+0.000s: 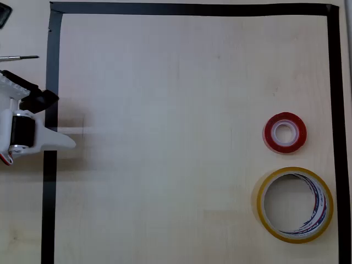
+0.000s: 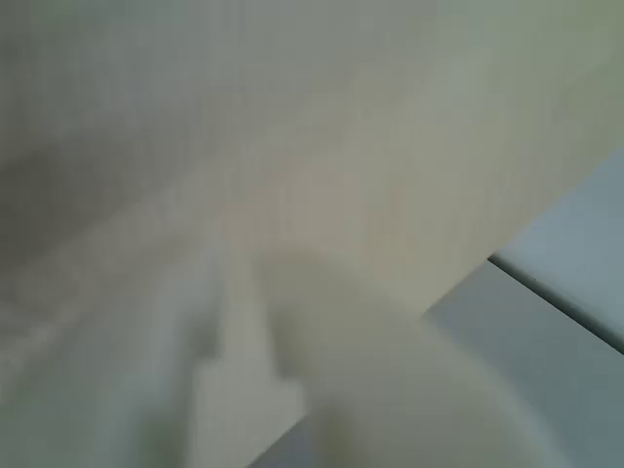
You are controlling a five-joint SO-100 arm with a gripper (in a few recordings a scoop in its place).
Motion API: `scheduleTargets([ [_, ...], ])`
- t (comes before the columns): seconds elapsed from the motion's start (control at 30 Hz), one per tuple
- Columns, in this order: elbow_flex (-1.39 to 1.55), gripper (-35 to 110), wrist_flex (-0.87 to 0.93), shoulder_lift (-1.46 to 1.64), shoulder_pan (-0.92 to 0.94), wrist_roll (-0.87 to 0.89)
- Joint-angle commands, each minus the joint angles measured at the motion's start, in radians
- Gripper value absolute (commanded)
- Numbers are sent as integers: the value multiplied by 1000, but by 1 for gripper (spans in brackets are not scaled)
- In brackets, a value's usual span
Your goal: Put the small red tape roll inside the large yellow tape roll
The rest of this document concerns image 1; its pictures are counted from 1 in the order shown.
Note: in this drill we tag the thin metal screwdriver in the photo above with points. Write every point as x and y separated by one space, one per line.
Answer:
16 57

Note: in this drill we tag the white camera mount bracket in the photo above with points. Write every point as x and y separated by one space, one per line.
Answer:
11 89

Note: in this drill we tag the small red tape roll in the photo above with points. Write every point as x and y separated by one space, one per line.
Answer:
301 129

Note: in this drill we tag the black flat object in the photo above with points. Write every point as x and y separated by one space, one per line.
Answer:
3 15

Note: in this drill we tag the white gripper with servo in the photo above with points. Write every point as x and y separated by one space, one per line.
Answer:
23 132

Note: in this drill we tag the big yellow tape roll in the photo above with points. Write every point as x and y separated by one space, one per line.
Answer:
319 209

